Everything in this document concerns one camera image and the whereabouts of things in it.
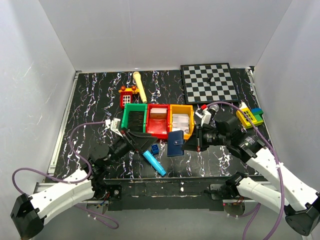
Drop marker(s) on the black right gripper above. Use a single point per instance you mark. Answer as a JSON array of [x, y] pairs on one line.
[[198, 139]]

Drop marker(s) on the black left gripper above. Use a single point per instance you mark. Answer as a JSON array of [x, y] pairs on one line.
[[130, 141]]

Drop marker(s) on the navy blue card holder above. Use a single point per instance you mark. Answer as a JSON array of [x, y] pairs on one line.
[[175, 142]]

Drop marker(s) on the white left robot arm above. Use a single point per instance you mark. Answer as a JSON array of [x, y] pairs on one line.
[[30, 213]]

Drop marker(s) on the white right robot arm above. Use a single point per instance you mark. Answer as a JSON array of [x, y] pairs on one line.
[[297, 202]]

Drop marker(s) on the white cards in yellow bin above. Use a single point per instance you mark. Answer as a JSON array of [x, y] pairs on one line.
[[180, 122]]

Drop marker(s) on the black cards in green bin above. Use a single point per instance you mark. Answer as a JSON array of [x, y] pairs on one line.
[[136, 121]]

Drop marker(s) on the cards in red bin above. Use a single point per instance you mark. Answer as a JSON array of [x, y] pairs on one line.
[[157, 123]]

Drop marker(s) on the small blue toy brick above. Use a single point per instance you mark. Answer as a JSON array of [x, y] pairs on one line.
[[155, 149]]

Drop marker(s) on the light blue toy microphone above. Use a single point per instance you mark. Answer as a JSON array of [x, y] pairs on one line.
[[154, 163]]

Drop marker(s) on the red plastic bin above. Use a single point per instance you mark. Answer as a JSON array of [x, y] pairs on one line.
[[159, 136]]

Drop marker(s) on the black toy microphone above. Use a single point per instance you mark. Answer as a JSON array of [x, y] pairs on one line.
[[213, 109]]

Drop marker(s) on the yellow plastic bin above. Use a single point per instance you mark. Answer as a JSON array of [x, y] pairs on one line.
[[180, 109]]

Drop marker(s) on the green plastic bin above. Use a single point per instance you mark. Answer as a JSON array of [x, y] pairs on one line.
[[134, 107]]

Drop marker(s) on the red toy brick house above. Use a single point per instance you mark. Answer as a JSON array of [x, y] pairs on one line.
[[126, 95]]

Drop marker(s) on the black grey chessboard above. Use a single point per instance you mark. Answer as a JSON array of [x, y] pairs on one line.
[[198, 91]]

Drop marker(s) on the yellow green toy brick house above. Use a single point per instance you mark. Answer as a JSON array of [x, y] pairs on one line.
[[255, 116]]

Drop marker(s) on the cream toy microphone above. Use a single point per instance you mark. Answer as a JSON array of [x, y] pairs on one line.
[[137, 78]]

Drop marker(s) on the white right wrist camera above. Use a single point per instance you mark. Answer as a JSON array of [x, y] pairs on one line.
[[202, 115]]

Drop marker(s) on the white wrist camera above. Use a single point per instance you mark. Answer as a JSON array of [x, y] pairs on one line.
[[202, 115], [113, 125]]

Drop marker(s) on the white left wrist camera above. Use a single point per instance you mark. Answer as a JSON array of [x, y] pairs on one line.
[[113, 125]]

